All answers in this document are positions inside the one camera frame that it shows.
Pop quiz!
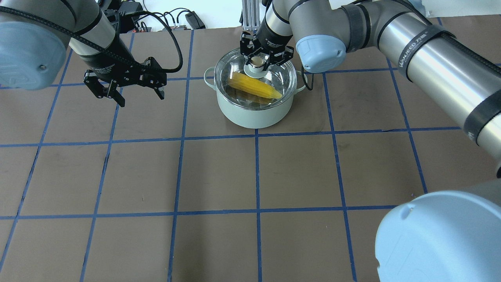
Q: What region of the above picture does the pale green cooking pot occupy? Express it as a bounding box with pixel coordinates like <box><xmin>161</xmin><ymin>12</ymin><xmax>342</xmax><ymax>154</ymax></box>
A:
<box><xmin>204</xmin><ymin>55</ymin><xmax>301</xmax><ymax>129</ymax></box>

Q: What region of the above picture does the aluminium frame post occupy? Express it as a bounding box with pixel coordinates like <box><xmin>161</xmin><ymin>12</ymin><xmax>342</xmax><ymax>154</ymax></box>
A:
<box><xmin>241</xmin><ymin>0</ymin><xmax>261</xmax><ymax>32</ymax></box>

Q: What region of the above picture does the yellow corn cob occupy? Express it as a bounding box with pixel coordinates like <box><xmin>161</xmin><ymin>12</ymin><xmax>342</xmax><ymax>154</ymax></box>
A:
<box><xmin>227</xmin><ymin>72</ymin><xmax>283</xmax><ymax>99</ymax></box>

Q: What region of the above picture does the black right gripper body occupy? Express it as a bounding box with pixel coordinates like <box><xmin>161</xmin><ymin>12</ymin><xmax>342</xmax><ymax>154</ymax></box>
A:
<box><xmin>240</xmin><ymin>31</ymin><xmax>295</xmax><ymax>67</ymax></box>

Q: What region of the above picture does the small black power adapter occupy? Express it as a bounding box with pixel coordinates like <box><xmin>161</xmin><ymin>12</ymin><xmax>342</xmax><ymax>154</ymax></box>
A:
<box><xmin>185</xmin><ymin>11</ymin><xmax>206</xmax><ymax>30</ymax></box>

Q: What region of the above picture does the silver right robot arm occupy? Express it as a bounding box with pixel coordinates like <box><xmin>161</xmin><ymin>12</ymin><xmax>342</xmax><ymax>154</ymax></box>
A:
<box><xmin>240</xmin><ymin>0</ymin><xmax>501</xmax><ymax>282</ymax></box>

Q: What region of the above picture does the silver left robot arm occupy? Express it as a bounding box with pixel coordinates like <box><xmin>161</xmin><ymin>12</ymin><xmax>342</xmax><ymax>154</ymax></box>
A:
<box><xmin>1</xmin><ymin>0</ymin><xmax>167</xmax><ymax>107</ymax></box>

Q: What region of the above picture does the glass pot lid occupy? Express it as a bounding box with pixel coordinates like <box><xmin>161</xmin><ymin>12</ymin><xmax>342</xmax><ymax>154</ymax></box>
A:
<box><xmin>213</xmin><ymin>48</ymin><xmax>304</xmax><ymax>110</ymax></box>

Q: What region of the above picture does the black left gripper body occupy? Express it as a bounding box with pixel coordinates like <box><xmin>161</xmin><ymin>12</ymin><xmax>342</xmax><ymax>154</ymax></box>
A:
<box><xmin>85</xmin><ymin>57</ymin><xmax>167</xmax><ymax>90</ymax></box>

